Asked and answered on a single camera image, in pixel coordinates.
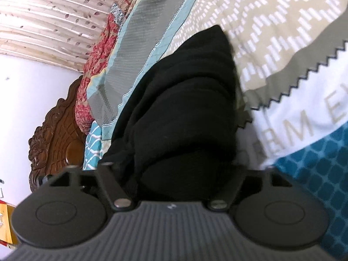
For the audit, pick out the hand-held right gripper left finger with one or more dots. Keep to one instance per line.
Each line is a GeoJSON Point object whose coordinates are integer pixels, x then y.
{"type": "Point", "coordinates": [109, 180]}

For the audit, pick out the red and teal patchwork quilt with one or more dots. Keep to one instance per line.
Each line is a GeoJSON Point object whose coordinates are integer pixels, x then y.
{"type": "Point", "coordinates": [122, 49]}

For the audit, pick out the yellow box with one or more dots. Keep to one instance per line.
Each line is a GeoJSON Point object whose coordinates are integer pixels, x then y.
{"type": "Point", "coordinates": [6, 223]}

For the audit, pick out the floral pleated curtain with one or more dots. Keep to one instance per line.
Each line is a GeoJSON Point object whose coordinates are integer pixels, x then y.
{"type": "Point", "coordinates": [54, 19]}

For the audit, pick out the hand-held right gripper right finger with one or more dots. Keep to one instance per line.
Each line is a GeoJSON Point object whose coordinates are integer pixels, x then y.
{"type": "Point", "coordinates": [231, 189]}

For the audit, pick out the carved wooden headboard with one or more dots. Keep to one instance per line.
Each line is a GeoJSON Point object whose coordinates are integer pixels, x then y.
{"type": "Point", "coordinates": [57, 138]}

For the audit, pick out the beige white teal printed blanket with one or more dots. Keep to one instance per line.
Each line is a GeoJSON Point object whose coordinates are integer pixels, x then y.
{"type": "Point", "coordinates": [274, 21]}

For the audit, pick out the black pants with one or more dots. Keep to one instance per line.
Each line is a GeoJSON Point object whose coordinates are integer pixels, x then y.
{"type": "Point", "coordinates": [187, 119]}

